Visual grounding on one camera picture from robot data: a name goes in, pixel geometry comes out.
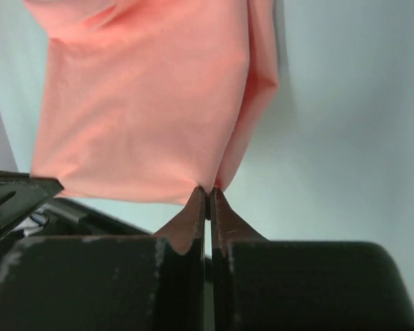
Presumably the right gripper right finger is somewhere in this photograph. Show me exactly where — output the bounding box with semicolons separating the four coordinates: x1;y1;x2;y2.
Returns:
210;189;414;330

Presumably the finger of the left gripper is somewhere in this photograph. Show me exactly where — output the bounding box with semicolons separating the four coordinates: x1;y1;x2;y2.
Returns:
0;170;63;238

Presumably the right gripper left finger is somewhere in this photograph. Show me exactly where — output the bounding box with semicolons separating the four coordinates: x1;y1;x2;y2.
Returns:
0;188;206;330

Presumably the pink t shirt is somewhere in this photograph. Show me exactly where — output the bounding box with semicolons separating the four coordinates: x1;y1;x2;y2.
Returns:
25;0;279;204

